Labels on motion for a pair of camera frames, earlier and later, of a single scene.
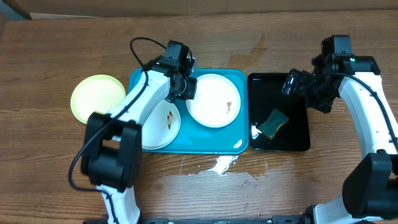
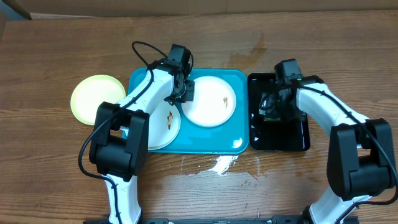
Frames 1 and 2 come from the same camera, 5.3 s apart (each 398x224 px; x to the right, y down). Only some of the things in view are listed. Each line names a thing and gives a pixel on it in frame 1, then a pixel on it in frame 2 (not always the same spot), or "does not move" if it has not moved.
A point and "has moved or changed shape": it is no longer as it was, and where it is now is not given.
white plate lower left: [161, 126] does not move
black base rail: [275, 219] does not move
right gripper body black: [317, 95] -> [277, 108]
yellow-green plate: [97, 93] does not move
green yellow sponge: [275, 120] has moved or changed shape
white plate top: [216, 102] has moved or changed shape
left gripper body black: [186, 90] does not move
